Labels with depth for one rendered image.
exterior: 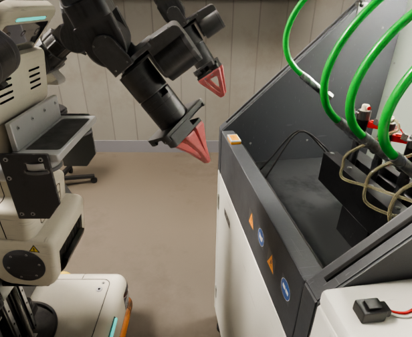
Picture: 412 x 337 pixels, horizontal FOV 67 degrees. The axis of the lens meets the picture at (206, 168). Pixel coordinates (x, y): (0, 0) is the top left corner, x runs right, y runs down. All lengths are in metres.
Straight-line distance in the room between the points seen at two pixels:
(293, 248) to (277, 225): 0.06
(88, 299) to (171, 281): 0.52
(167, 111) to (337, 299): 0.36
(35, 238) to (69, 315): 0.56
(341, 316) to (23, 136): 0.66
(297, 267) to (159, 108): 0.33
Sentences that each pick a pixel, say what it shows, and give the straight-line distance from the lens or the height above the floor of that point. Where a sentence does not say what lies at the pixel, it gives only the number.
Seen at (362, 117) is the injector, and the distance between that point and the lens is 0.78.
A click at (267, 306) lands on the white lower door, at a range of 0.72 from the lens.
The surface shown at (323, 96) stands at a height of 1.16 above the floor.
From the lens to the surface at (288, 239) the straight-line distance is 0.58.
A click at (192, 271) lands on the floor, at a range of 1.82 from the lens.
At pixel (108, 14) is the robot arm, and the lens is 0.48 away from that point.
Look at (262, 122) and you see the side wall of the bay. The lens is 1.04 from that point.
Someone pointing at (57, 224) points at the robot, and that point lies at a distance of 0.91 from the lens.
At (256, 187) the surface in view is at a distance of 0.71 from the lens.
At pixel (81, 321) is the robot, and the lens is 1.35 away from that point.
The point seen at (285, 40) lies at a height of 1.24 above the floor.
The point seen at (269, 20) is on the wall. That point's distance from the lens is 2.88.
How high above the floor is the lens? 1.31
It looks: 28 degrees down
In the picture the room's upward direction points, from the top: straight up
